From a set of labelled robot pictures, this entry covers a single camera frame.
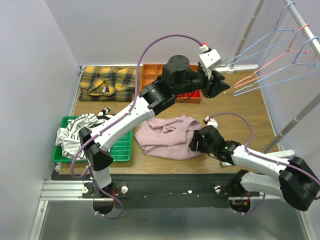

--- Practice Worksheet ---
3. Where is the aluminium frame rail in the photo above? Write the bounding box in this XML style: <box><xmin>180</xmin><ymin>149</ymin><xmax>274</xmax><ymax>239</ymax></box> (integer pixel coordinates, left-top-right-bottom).
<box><xmin>30</xmin><ymin>180</ymin><xmax>311</xmax><ymax>240</ymax></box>

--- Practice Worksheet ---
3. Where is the black white striped garment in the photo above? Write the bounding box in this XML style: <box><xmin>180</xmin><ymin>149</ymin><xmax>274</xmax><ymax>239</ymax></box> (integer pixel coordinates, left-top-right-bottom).
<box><xmin>55</xmin><ymin>107</ymin><xmax>113</xmax><ymax>159</ymax></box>

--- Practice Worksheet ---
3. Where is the far blue wire hanger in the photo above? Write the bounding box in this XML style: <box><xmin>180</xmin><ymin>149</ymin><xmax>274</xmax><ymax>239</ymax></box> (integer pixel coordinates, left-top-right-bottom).
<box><xmin>224</xmin><ymin>1</ymin><xmax>298</xmax><ymax>69</ymax></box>

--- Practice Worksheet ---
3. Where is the black mounting base plate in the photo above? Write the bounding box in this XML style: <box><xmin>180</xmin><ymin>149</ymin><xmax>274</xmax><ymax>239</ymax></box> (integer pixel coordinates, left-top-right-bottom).
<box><xmin>82</xmin><ymin>173</ymin><xmax>261</xmax><ymax>210</ymax></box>

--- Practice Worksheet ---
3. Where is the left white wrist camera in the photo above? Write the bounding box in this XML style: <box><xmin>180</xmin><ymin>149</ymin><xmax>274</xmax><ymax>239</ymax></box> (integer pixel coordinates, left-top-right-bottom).
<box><xmin>199</xmin><ymin>49</ymin><xmax>223</xmax><ymax>75</ymax></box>

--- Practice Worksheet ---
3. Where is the metal clothes rack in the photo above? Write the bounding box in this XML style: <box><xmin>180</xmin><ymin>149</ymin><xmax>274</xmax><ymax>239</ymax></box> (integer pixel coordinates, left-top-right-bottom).
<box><xmin>216</xmin><ymin>0</ymin><xmax>320</xmax><ymax>154</ymax></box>

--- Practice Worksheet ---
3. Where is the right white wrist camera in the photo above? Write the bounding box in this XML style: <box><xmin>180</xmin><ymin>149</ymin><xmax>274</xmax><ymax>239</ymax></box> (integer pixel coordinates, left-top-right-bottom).
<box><xmin>203</xmin><ymin>116</ymin><xmax>218</xmax><ymax>129</ymax></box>

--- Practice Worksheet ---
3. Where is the near blue wire hanger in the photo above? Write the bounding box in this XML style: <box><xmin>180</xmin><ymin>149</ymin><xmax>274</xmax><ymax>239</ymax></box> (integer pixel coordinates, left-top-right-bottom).
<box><xmin>232</xmin><ymin>36</ymin><xmax>320</xmax><ymax>98</ymax></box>

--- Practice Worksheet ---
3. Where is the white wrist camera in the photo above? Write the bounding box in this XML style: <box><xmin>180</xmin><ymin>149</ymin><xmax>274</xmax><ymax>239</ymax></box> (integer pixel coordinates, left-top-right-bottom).
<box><xmin>203</xmin><ymin>116</ymin><xmax>218</xmax><ymax>129</ymax></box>
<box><xmin>199</xmin><ymin>49</ymin><xmax>223</xmax><ymax>75</ymax></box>

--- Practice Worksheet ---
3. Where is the pink wire hanger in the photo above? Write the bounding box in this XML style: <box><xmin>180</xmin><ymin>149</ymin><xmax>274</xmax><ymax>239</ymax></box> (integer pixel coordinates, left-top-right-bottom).
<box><xmin>233</xmin><ymin>23</ymin><xmax>314</xmax><ymax>89</ymax></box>

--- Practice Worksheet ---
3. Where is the mauve tank top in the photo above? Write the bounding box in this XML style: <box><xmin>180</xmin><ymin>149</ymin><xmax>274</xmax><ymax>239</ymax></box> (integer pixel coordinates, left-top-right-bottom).
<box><xmin>134</xmin><ymin>115</ymin><xmax>202</xmax><ymax>160</ymax></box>

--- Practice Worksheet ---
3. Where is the red rolled cloth right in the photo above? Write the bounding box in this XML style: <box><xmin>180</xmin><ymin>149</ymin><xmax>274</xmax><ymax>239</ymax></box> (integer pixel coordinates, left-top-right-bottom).
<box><xmin>177</xmin><ymin>90</ymin><xmax>200</xmax><ymax>98</ymax></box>

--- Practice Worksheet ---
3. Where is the blue wire hanger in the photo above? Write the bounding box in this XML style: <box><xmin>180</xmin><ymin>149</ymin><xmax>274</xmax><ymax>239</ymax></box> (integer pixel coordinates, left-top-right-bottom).
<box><xmin>232</xmin><ymin>36</ymin><xmax>320</xmax><ymax>98</ymax></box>
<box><xmin>224</xmin><ymin>1</ymin><xmax>298</xmax><ymax>69</ymax></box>

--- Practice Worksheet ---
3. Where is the orange compartment tray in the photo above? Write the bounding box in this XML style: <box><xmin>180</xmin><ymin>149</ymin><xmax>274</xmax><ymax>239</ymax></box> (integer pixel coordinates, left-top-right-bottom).
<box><xmin>139</xmin><ymin>64</ymin><xmax>202</xmax><ymax>104</ymax></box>

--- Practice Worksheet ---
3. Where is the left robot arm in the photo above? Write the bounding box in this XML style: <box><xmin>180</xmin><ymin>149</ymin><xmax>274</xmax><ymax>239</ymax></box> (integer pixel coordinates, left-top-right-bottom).
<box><xmin>79</xmin><ymin>50</ymin><xmax>230</xmax><ymax>198</ymax></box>

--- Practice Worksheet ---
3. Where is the yellow plaid shirt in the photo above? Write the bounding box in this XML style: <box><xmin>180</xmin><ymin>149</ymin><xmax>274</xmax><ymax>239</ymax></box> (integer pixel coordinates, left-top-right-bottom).
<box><xmin>79</xmin><ymin>66</ymin><xmax>136</xmax><ymax>102</ymax></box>

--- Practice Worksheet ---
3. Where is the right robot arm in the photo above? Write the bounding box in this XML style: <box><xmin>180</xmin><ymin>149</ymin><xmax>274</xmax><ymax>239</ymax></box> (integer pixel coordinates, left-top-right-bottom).
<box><xmin>189</xmin><ymin>125</ymin><xmax>320</xmax><ymax>212</ymax></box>

